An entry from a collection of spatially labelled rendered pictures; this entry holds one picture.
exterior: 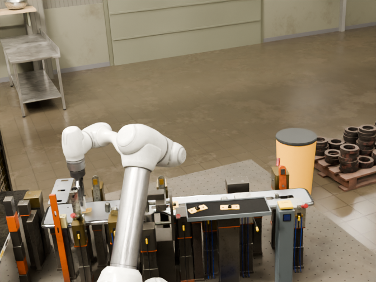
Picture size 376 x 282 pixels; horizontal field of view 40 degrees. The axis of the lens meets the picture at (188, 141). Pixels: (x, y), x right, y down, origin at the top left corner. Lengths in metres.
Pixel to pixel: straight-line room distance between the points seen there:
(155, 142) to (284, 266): 0.90
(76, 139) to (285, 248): 1.09
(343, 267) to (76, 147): 1.45
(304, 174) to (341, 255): 1.85
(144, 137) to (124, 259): 0.46
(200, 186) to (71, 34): 6.15
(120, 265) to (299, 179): 2.92
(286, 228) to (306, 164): 2.23
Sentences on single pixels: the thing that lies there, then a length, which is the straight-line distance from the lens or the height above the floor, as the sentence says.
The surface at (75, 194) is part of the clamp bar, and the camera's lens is 2.49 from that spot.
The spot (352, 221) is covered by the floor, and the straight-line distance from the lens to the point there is 4.53.
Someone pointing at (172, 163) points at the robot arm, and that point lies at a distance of 2.12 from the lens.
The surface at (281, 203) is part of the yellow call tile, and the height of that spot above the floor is 1.16.
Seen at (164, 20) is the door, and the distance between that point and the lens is 9.65.
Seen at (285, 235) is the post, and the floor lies 1.02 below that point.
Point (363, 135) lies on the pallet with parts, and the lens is 5.30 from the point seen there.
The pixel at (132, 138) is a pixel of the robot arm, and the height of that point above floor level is 1.60.
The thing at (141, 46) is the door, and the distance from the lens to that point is 9.58.
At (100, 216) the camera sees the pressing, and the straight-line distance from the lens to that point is 2.68.
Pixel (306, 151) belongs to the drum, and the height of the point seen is 0.48.
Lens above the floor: 2.35
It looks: 23 degrees down
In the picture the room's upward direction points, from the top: 3 degrees counter-clockwise
